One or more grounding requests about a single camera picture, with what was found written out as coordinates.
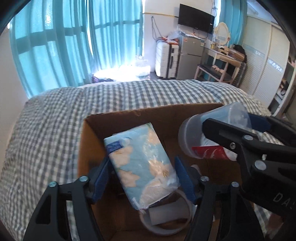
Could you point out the clear plastic cup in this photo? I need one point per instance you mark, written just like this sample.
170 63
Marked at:
193 133

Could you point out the black bag on desk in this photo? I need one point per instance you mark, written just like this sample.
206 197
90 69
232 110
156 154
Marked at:
240 53

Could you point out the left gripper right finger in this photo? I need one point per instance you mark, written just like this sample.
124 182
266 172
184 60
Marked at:
237 220

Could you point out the black wall television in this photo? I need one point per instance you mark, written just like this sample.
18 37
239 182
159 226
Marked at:
196 19

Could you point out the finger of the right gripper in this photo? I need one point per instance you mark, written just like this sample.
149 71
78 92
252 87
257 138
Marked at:
279 129
226 135

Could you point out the teal curtain left panel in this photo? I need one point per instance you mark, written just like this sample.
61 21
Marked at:
50 47

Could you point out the beige tape roll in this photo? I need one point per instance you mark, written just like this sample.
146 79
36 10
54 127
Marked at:
182 208

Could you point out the silver mini fridge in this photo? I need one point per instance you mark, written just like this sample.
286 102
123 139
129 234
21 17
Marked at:
190 55

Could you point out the checkered bed blanket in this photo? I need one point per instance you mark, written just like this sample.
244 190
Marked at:
45 139

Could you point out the clear water jug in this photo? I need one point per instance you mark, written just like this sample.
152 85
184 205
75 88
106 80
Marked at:
141 67

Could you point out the teal curtain right panel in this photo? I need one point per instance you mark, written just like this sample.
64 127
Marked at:
234 15

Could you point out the teal curtain middle panel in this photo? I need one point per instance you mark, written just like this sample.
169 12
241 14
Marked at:
116 32

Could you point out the dark clothes pile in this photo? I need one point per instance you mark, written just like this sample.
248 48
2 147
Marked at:
100 80

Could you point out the white suitcase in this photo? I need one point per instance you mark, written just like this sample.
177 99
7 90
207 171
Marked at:
167 56

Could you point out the black seat wooden chair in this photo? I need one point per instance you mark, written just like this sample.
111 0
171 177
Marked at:
220 77

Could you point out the brown cardboard box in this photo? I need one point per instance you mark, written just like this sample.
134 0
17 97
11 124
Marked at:
114 214

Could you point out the white louvered wardrobe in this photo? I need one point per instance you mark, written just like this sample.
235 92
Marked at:
269 72

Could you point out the white oval vanity mirror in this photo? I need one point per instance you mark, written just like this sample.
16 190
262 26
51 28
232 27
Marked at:
221 34

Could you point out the white vanity desk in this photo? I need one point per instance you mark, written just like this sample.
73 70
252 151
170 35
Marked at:
225 58

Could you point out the teal curtain panel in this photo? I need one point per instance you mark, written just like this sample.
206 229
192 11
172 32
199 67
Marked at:
50 47
234 15
116 32

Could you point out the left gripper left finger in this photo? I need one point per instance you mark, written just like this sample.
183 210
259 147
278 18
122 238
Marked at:
50 219

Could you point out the blue floral tissue pack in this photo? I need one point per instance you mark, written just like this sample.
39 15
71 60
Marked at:
142 165

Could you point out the operator hand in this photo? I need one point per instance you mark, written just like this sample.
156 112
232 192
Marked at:
274 224

